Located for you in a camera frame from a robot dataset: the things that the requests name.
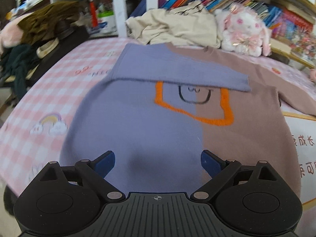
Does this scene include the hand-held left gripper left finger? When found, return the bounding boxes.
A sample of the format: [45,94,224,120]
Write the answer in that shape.
[29,150,125,202]

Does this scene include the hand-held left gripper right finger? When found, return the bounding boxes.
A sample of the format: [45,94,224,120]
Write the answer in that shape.
[190,150,289,200]

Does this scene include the purple and brown knit sweater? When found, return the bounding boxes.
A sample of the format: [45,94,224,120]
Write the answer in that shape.
[59,42,316,210]

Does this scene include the cream wristwatch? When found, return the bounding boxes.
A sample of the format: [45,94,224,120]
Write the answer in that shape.
[37,39,58,58]

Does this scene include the dark green garment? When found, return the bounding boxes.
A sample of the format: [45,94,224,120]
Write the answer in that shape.
[0,44,40,99]

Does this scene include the white and pink plush bunny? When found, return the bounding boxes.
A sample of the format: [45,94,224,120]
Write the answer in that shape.
[214,4,272,57]

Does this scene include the white green pen holder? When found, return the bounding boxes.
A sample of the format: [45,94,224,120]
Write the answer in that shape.
[97,11,116,34]

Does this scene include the cream printed garment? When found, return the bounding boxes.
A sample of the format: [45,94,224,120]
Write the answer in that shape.
[126,1,224,49]

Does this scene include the red hanging tassel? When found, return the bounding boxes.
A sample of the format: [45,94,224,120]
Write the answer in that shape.
[89,0,98,27]

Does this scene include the olive green garment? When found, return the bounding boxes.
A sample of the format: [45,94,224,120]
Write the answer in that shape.
[18,1,83,45]

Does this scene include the sparkly bead ornament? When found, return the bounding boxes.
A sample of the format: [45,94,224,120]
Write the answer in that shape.
[291,30,316,55]

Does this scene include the white wooden bookshelf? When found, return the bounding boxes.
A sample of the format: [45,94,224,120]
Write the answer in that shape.
[0,0,316,70]

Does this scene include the pink fluffy cushion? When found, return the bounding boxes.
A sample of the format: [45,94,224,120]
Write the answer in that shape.
[0,12,30,50]

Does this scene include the red boxed book set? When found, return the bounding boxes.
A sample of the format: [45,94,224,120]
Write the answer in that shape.
[270,7,314,40]

